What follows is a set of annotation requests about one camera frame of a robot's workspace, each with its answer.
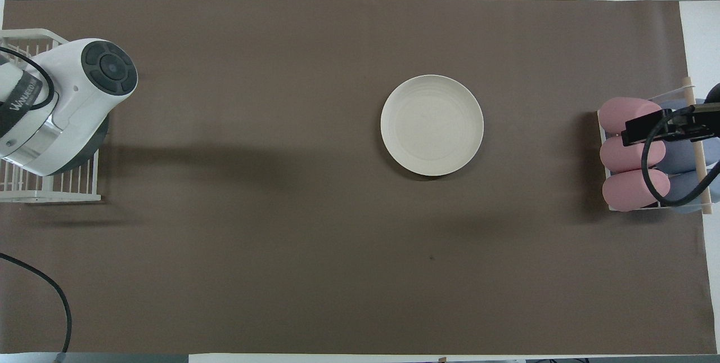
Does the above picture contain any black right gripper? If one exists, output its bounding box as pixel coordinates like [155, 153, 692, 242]
[622, 102, 720, 147]

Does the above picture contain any cream round plate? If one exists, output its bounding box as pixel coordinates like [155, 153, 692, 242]
[380, 74, 484, 177]

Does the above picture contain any pink plastic cup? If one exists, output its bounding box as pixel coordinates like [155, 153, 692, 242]
[602, 168, 671, 212]
[600, 134, 668, 173]
[598, 97, 665, 135]

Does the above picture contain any white cup holder rack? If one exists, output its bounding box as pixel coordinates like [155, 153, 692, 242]
[597, 77, 714, 213]

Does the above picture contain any brown table mat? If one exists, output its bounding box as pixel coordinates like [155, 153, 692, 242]
[0, 0, 718, 356]

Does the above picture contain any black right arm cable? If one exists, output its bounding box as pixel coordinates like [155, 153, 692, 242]
[641, 105, 720, 208]

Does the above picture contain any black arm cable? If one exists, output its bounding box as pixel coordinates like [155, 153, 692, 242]
[0, 46, 73, 355]
[641, 105, 720, 208]

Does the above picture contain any white wire dish rack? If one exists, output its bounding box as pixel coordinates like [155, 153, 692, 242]
[0, 29, 104, 204]

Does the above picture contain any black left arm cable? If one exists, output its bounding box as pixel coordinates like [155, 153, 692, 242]
[0, 46, 73, 355]

